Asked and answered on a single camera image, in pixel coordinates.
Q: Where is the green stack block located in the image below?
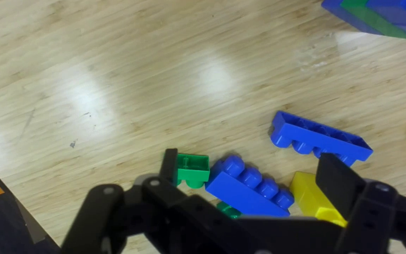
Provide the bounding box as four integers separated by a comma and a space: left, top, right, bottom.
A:
343, 0, 406, 39

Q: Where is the blue long block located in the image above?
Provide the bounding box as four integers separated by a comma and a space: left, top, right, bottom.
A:
270, 110, 375, 166

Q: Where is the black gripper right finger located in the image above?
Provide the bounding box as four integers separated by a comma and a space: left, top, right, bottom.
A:
315, 151, 406, 254

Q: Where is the small green block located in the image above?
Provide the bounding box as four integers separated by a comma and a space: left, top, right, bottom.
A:
216, 200, 243, 220

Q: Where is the low blue stack block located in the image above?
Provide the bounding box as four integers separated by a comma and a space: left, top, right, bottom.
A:
322, 0, 402, 35

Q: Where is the wide blue block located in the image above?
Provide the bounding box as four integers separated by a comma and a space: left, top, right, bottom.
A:
206, 154, 296, 219

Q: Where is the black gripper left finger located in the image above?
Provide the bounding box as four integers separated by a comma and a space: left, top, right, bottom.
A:
58, 147, 265, 254

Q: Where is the large yellow block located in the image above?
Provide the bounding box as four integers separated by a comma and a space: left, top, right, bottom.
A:
291, 171, 350, 228

